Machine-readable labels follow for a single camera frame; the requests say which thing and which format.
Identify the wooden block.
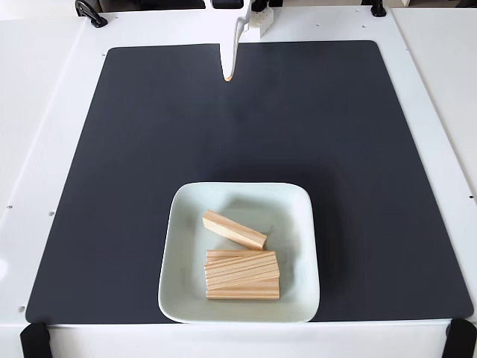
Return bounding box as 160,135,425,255
206,250,277,262
203,251,280,292
205,277,281,301
202,209,269,251

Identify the pale green square plate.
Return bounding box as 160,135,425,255
157,181,321,324

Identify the black table mat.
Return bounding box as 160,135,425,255
25,40,474,324

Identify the black corner bracket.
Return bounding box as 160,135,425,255
19,322,51,358
443,318,477,358

